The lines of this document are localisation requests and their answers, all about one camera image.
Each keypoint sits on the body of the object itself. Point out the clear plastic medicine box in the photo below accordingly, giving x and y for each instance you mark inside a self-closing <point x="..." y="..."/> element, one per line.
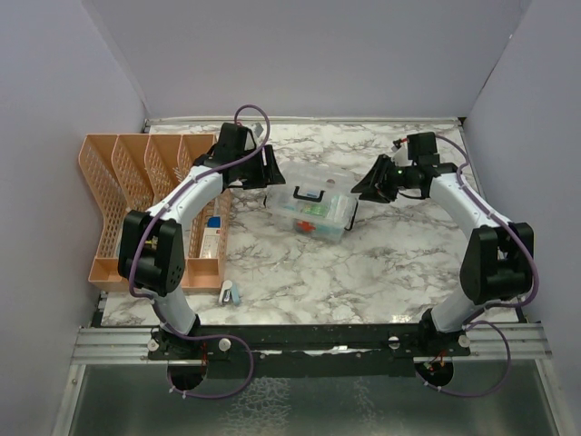
<point x="285" y="202"/>

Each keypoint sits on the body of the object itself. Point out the white teal thermometer case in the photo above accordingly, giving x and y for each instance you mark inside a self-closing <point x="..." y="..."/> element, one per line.
<point x="229" y="293"/>

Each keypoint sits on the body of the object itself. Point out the white gauze pouch blue print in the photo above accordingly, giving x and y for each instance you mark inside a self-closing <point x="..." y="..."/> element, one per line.
<point x="211" y="238"/>

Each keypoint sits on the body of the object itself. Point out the small green packet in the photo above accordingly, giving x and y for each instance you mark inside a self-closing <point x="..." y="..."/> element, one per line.
<point x="319" y="210"/>

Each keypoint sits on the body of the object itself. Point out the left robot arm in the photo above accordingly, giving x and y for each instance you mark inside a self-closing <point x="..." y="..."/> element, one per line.
<point x="152" y="257"/>

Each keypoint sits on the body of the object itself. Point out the clear box lid black handle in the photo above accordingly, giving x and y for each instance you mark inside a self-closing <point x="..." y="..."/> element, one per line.
<point x="317" y="173"/>

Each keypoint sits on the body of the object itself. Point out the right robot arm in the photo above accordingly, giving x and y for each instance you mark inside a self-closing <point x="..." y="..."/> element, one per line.
<point x="498" y="269"/>

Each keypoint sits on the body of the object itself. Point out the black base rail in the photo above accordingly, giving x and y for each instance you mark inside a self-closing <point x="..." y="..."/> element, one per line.
<point x="303" y="351"/>

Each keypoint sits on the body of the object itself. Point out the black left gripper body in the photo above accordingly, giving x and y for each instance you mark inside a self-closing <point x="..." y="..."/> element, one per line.
<point x="251" y="172"/>

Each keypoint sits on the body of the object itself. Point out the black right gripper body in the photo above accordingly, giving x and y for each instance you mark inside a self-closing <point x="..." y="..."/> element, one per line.
<point x="400" y="177"/>

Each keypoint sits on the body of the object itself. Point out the orange plastic file organizer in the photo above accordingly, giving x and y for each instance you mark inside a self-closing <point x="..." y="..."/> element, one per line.
<point x="133" y="171"/>

